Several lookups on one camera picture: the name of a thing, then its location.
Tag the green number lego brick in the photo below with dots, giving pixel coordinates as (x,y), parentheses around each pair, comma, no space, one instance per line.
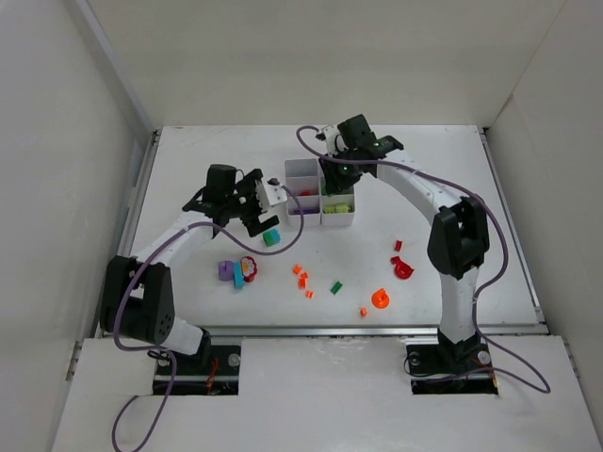
(326,190)

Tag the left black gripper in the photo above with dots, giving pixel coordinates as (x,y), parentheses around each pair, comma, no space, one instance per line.
(252,202)

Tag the small orange lego pair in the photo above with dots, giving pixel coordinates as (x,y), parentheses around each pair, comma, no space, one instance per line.
(300,272)

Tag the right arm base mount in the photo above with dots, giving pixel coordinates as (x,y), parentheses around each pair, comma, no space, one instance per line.
(434,373)

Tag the red round lego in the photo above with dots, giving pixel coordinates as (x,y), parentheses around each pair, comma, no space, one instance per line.
(401,269)

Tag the left white divided container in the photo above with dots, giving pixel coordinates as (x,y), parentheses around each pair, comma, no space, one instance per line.
(300,175)

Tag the red flower lego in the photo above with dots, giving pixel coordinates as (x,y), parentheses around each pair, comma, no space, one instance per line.
(249,268)

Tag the purple lego stack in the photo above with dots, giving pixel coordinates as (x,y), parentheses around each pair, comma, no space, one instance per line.
(304,211)

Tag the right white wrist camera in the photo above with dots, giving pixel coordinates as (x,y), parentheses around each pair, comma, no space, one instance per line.
(329,135)

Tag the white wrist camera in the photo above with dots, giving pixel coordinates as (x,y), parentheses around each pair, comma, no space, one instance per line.
(270,193)
(329,135)

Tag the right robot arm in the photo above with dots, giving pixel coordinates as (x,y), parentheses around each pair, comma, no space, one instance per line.
(459,236)

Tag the orange round lego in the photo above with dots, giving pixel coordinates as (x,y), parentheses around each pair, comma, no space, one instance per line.
(380,299)

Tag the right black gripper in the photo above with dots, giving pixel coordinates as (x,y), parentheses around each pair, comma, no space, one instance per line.
(339,176)

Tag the right white divided container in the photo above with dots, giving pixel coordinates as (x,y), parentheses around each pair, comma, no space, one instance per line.
(337,199)

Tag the teal lego brick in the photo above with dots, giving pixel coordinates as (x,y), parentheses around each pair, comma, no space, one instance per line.
(238,276)

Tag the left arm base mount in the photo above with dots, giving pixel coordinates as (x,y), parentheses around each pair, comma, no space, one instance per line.
(216,375)

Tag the aluminium rail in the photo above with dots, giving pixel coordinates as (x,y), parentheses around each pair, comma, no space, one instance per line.
(539,329)

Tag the white divided container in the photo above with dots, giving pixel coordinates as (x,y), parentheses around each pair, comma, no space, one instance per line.
(300,175)
(337,199)

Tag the purple arch lego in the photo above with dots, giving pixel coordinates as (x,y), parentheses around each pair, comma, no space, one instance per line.
(226,271)

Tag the small green lego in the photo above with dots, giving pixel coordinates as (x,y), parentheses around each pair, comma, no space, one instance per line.
(336,287)

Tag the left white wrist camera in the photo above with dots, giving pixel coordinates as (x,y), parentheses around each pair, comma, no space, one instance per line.
(270,193)

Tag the green teal lego stack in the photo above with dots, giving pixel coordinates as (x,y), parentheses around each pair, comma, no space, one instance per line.
(271,238)

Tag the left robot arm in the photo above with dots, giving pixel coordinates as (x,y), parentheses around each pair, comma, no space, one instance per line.
(137,300)

